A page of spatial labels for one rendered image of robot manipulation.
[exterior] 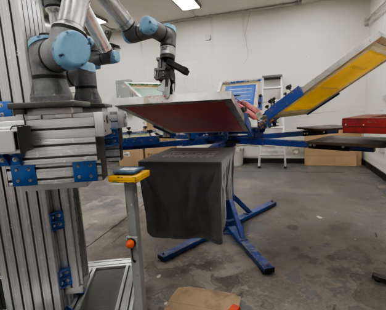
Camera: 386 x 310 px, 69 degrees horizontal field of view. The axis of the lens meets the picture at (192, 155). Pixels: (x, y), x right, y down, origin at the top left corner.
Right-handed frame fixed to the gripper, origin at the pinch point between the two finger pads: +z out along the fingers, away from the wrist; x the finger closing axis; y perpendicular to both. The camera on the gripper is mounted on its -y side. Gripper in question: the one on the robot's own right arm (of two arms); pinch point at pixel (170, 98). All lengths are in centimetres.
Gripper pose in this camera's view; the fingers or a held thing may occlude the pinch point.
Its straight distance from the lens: 135.2
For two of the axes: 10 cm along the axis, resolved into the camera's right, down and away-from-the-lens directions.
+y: -9.6, 0.0, 2.9
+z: -0.3, 9.9, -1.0
